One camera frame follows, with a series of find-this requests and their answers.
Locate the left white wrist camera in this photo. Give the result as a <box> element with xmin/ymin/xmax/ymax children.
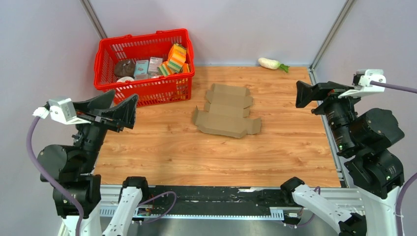
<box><xmin>32</xmin><ymin>97</ymin><xmax>91</xmax><ymax>125</ymax></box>

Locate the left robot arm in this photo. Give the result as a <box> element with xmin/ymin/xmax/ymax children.
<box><xmin>27</xmin><ymin>90</ymin><xmax>150</xmax><ymax>236</ymax></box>

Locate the orange green striped box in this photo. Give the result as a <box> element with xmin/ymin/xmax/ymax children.
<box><xmin>167</xmin><ymin>43</ymin><xmax>187</xmax><ymax>72</ymax></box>

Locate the brown round toy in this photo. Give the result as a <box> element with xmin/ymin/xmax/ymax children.
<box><xmin>114</xmin><ymin>59</ymin><xmax>136</xmax><ymax>78</ymax></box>

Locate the white toy radish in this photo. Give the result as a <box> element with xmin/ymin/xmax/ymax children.
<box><xmin>258</xmin><ymin>58</ymin><xmax>289</xmax><ymax>73</ymax></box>

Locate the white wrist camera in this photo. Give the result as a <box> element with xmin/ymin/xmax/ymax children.
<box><xmin>32</xmin><ymin>97</ymin><xmax>91</xmax><ymax>125</ymax></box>
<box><xmin>338</xmin><ymin>69</ymin><xmax>386</xmax><ymax>98</ymax></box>

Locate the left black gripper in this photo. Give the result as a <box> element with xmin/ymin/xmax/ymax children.
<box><xmin>72</xmin><ymin>88</ymin><xmax>138</xmax><ymax>170</ymax></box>

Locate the grey pink small box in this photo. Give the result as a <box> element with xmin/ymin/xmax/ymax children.
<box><xmin>148</xmin><ymin>57</ymin><xmax>163</xmax><ymax>76</ymax></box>

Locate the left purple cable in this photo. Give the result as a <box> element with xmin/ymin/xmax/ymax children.
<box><xmin>26</xmin><ymin>116</ymin><xmax>86</xmax><ymax>236</ymax></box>

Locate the white round tape roll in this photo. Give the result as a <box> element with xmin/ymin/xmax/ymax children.
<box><xmin>117</xmin><ymin>76</ymin><xmax>135</xmax><ymax>83</ymax></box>

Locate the brown cardboard box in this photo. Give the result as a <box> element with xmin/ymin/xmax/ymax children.
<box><xmin>192</xmin><ymin>84</ymin><xmax>262</xmax><ymax>138</ymax></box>

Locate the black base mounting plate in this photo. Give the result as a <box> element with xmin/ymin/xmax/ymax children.
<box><xmin>140</xmin><ymin>185</ymin><xmax>301</xmax><ymax>216</ymax></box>

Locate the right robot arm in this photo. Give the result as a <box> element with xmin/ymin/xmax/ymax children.
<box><xmin>280</xmin><ymin>81</ymin><xmax>405</xmax><ymax>236</ymax></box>

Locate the teal small box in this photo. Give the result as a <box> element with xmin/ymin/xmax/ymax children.
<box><xmin>134</xmin><ymin>59</ymin><xmax>149</xmax><ymax>78</ymax></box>

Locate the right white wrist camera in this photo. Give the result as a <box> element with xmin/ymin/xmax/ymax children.
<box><xmin>338</xmin><ymin>69</ymin><xmax>386</xmax><ymax>98</ymax></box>

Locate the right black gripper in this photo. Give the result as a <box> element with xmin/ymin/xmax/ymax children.
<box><xmin>293</xmin><ymin>80</ymin><xmax>366</xmax><ymax>151</ymax></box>

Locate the red plastic shopping basket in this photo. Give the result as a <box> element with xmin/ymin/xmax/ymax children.
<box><xmin>93</xmin><ymin>28</ymin><xmax>195</xmax><ymax>107</ymax></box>

